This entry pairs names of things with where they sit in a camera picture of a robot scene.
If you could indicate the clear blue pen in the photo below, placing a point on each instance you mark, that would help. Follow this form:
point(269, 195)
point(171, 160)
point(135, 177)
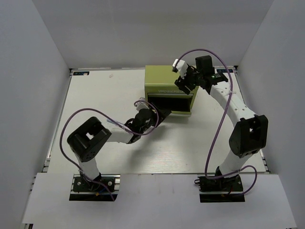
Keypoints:
point(120, 125)

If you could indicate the green metal drawer cabinet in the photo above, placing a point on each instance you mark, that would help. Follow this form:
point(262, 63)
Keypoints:
point(160, 79)

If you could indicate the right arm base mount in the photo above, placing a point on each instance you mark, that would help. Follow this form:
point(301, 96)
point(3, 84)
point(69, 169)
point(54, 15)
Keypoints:
point(223, 190)

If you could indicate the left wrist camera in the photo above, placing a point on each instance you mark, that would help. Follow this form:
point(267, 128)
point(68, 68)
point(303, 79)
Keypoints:
point(141, 104)

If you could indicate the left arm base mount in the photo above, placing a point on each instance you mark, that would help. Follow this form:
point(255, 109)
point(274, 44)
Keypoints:
point(83, 190)

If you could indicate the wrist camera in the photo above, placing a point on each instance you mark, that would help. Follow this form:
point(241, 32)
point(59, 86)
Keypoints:
point(180, 66)
point(141, 104)

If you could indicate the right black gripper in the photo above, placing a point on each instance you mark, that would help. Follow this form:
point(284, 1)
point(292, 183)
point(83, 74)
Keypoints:
point(189, 70)

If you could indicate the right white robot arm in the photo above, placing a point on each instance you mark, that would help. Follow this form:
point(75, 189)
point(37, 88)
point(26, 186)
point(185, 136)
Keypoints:
point(250, 130)

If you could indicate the right blue label sticker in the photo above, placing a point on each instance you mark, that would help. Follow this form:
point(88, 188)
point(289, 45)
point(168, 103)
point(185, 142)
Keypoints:
point(224, 71)

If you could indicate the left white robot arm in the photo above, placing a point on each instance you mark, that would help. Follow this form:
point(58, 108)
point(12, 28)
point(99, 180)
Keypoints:
point(88, 139)

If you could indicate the left blue label sticker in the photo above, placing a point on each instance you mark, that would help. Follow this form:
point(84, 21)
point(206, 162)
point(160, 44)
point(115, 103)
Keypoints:
point(81, 73)

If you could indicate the blue label sticker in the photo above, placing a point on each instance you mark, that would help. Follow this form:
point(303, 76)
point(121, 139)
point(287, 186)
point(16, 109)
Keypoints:
point(224, 71)
point(81, 73)

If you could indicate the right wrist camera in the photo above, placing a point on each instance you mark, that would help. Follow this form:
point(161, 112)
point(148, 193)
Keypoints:
point(180, 66)

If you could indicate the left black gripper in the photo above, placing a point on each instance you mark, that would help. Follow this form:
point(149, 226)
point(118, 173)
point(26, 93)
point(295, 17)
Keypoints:
point(162, 114)

